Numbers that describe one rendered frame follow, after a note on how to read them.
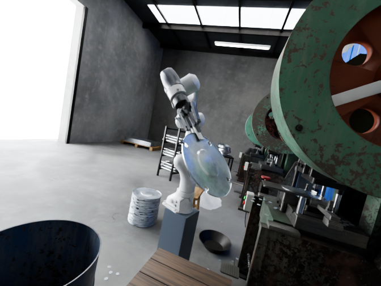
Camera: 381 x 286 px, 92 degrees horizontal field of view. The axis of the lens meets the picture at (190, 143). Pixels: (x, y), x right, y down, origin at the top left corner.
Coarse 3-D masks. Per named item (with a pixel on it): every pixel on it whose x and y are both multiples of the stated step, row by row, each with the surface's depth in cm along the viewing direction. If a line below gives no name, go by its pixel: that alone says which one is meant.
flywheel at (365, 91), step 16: (368, 16) 65; (352, 32) 66; (368, 32) 65; (368, 48) 67; (336, 64) 68; (368, 64) 66; (336, 80) 68; (352, 80) 67; (368, 80) 66; (336, 96) 64; (352, 96) 63; (368, 96) 66; (352, 112) 67
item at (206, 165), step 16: (192, 144) 74; (208, 144) 84; (192, 160) 68; (208, 160) 75; (224, 160) 87; (192, 176) 63; (208, 176) 70; (224, 176) 79; (208, 192) 65; (224, 192) 72
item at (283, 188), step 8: (264, 184) 108; (272, 184) 112; (280, 184) 116; (280, 192) 114; (288, 192) 104; (296, 192) 103; (304, 192) 106; (280, 200) 111; (288, 200) 106; (296, 200) 104; (280, 208) 108
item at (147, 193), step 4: (140, 188) 195; (144, 188) 197; (148, 188) 199; (152, 188) 200; (136, 192) 183; (140, 192) 184; (144, 192) 185; (148, 192) 187; (152, 192) 189; (156, 192) 193; (136, 196) 174; (140, 196) 175; (144, 196) 177; (148, 196) 179; (152, 196) 181; (156, 196) 183; (160, 196) 184
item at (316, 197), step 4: (308, 192) 110; (312, 192) 112; (312, 196) 102; (316, 196) 104; (320, 196) 106; (308, 200) 103; (312, 200) 100; (316, 200) 100; (320, 200) 99; (312, 204) 100; (316, 204) 100; (320, 204) 99; (324, 204) 99
